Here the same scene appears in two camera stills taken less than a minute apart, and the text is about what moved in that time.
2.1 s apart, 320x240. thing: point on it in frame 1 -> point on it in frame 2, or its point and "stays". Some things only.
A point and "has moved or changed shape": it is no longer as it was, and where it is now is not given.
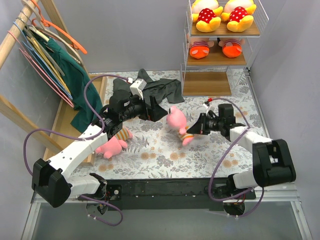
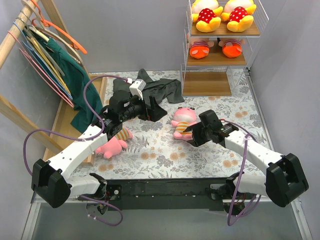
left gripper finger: (158, 113) stays
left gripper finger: (154, 105) stays
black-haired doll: (231, 48) stays
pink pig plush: (176, 119) has moved or changed shape
